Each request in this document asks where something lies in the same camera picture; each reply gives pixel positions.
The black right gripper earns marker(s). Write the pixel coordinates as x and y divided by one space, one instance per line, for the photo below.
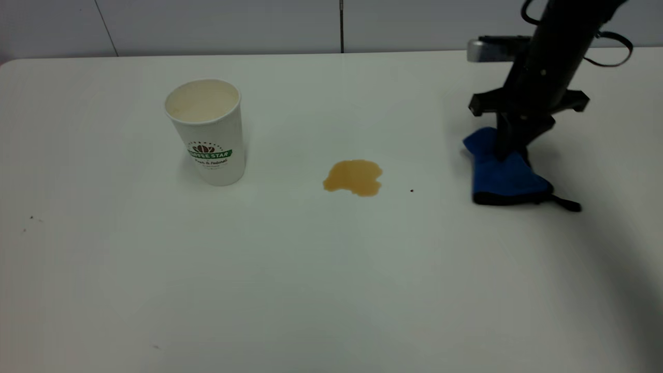
533 98

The blue cloth with black trim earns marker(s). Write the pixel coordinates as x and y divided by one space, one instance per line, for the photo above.
505 178

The white paper coffee cup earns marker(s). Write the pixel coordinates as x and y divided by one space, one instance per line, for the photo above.
210 134

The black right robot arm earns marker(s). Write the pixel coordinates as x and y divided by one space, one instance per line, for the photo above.
570 26

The brown liquid spill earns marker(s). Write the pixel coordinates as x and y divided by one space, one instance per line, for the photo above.
353 176

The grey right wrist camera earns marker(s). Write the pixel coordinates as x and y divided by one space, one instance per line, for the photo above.
489 49

